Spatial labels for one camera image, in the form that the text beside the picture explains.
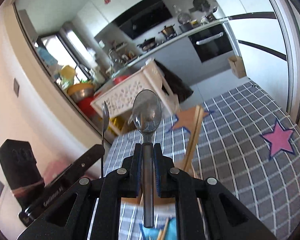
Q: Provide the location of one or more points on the light blue packet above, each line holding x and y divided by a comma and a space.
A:
46, 55

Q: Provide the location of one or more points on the grey wall switch plate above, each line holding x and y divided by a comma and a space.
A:
16, 87

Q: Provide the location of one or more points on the large metal bowl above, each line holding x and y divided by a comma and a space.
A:
81, 91

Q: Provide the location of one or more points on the black wok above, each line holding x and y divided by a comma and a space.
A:
147, 43

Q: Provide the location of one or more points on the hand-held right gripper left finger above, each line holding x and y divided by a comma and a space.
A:
139, 165

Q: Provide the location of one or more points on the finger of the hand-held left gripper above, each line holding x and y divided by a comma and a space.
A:
92, 156

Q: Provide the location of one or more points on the white refrigerator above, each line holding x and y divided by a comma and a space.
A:
265, 30

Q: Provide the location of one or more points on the cardboard box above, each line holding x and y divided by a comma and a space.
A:
236, 66

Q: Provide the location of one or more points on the bronze cooking pot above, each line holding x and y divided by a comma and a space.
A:
168, 30

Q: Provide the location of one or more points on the pink plastic stool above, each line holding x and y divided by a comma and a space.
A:
52, 171

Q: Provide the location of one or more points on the round metal strainer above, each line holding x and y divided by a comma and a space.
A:
183, 17

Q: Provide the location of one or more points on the gold foil bag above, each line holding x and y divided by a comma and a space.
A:
116, 125

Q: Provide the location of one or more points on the black bag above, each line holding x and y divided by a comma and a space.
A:
175, 85

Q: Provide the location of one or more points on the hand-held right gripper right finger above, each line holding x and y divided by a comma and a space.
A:
156, 170

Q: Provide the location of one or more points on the beige perforated plastic rack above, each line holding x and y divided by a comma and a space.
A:
130, 92

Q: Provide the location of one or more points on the red bucket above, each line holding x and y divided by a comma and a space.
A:
86, 106

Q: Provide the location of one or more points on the countertop spice rack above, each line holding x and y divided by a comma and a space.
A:
120, 52

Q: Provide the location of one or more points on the round dark steamer rack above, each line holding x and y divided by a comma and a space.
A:
201, 3

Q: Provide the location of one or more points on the dark grey pot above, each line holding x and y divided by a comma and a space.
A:
186, 26

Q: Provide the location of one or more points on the grey kitchen counter cabinet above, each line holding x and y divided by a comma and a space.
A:
180, 55

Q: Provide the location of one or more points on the black range hood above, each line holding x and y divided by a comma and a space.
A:
145, 20

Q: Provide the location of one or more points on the yellow plastic container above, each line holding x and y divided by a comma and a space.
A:
67, 73

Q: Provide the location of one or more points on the white upper kitchen cabinets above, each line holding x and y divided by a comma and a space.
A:
97, 12

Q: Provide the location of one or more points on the black built-in oven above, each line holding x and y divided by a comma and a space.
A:
212, 50

